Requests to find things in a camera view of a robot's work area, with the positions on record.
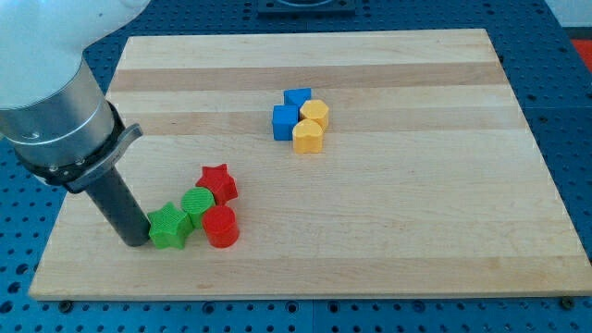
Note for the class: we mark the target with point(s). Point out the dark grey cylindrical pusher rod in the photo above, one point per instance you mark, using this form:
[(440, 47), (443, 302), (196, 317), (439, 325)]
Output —
[(114, 199)]

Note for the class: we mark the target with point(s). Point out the black clamp bracket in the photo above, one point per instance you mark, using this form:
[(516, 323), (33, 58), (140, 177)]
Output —
[(92, 159)]

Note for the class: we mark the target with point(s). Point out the green cylinder block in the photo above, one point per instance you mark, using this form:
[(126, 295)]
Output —
[(195, 202)]

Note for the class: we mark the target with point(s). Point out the light wooden board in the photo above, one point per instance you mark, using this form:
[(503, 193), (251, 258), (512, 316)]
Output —
[(430, 183)]

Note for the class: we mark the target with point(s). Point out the yellow hexagon block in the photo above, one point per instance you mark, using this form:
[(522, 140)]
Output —
[(317, 111)]

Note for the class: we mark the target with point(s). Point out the red cylinder block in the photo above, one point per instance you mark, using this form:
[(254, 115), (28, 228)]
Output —
[(220, 226)]

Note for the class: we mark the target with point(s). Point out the yellow heart block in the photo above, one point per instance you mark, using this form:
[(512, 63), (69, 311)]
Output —
[(307, 137)]

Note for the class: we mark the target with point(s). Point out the red star block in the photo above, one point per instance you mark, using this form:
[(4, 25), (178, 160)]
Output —
[(219, 182)]

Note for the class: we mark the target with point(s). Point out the green star block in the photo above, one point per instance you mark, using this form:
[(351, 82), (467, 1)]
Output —
[(170, 227)]

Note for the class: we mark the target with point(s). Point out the blue cube block front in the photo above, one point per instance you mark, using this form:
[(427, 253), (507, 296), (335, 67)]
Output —
[(284, 119)]

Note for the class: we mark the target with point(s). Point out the blue cube block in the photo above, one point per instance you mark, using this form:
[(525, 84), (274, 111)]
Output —
[(284, 119), (297, 96)]

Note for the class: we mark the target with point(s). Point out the blue cube block rear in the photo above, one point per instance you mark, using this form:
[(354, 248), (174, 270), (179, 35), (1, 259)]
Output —
[(297, 96)]

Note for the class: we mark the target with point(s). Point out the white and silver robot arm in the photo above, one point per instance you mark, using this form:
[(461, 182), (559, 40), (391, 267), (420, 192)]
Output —
[(52, 109)]

